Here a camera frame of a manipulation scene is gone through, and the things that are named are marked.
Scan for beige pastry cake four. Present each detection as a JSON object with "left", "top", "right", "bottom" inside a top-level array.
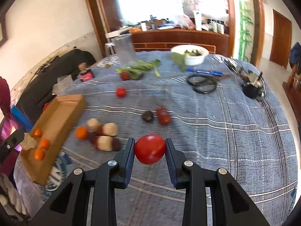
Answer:
[{"left": 20, "top": 133, "right": 38, "bottom": 150}]

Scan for large orange front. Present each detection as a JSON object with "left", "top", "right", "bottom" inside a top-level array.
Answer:
[{"left": 34, "top": 148, "right": 45, "bottom": 161}]

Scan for beige pastry cake three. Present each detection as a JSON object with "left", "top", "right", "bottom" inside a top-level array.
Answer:
[{"left": 96, "top": 136, "right": 113, "bottom": 152}]

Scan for small orange mandarin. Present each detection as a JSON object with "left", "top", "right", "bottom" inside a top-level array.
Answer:
[{"left": 75, "top": 126, "right": 89, "bottom": 140}]

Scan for beige pastry cake one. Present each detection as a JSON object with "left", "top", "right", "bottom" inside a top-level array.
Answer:
[{"left": 86, "top": 118, "right": 101, "bottom": 132}]

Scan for beige pastry cake two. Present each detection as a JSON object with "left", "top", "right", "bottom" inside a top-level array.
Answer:
[{"left": 102, "top": 123, "right": 118, "bottom": 137}]

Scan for large red tomato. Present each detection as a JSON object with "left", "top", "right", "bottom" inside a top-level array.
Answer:
[{"left": 134, "top": 134, "right": 166, "bottom": 165}]

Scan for large wrinkled red date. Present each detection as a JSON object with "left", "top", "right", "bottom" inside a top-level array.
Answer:
[{"left": 156, "top": 107, "right": 171, "bottom": 125}]

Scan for dark plum fruit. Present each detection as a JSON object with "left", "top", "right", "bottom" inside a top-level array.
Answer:
[{"left": 141, "top": 111, "right": 154, "bottom": 122}]

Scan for pink blue gift bag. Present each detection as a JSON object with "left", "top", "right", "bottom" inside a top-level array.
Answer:
[{"left": 1, "top": 77, "right": 33, "bottom": 143}]

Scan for shallow cardboard box tray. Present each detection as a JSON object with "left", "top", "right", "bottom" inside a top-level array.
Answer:
[{"left": 20, "top": 94, "right": 87, "bottom": 185}]

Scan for red plastic bag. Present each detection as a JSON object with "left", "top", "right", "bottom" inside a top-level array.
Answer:
[{"left": 42, "top": 102, "right": 50, "bottom": 112}]

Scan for black leather sofa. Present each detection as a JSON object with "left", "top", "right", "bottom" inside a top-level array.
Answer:
[{"left": 16, "top": 48, "right": 96, "bottom": 124}]

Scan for clear plastic bag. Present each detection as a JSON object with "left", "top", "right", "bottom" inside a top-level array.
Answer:
[{"left": 52, "top": 75, "right": 73, "bottom": 95}]

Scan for blue plaid tablecloth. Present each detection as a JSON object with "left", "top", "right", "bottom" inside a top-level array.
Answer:
[{"left": 14, "top": 51, "right": 298, "bottom": 225}]

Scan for black red labelled jar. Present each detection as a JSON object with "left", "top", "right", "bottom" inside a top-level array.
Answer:
[{"left": 78, "top": 62, "right": 94, "bottom": 82}]

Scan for small red cherry tomato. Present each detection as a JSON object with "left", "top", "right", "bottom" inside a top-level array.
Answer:
[{"left": 116, "top": 87, "right": 127, "bottom": 98}]

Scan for black scissors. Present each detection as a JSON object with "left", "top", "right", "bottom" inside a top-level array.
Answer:
[{"left": 186, "top": 73, "right": 230, "bottom": 94}]

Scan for red date near vegetable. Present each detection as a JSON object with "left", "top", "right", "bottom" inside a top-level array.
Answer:
[{"left": 119, "top": 71, "right": 131, "bottom": 81}]

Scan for blue marker pen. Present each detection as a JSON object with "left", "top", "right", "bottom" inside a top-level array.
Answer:
[{"left": 186, "top": 69, "right": 224, "bottom": 76}]

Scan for green leafy vegetable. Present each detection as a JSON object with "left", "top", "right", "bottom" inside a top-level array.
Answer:
[{"left": 116, "top": 59, "right": 161, "bottom": 80}]

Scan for clear plastic pitcher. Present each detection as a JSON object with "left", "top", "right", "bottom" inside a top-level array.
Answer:
[{"left": 105, "top": 33, "right": 137, "bottom": 67}]

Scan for white bowl with greens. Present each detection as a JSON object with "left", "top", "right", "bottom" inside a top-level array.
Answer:
[{"left": 170, "top": 44, "right": 209, "bottom": 72}]

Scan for blue jacket on railing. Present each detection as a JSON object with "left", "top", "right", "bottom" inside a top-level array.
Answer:
[{"left": 289, "top": 42, "right": 301, "bottom": 75}]

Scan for wooden sideboard cabinet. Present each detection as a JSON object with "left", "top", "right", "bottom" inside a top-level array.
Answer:
[{"left": 132, "top": 29, "right": 234, "bottom": 57}]

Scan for brown wooden door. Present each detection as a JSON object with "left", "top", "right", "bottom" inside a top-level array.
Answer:
[{"left": 270, "top": 10, "right": 292, "bottom": 68}]

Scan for framed wall picture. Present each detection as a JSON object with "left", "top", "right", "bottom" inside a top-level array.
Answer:
[{"left": 0, "top": 17, "right": 8, "bottom": 47}]

